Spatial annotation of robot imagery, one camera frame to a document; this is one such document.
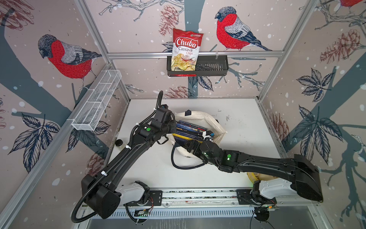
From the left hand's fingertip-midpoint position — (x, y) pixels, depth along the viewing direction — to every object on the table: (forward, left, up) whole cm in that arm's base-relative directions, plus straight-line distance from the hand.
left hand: (176, 121), depth 77 cm
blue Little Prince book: (+2, -8, -9) cm, 12 cm away
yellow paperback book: (-5, -6, -10) cm, 12 cm away
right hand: (-12, -7, -8) cm, 15 cm away
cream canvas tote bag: (+4, -16, -3) cm, 17 cm away
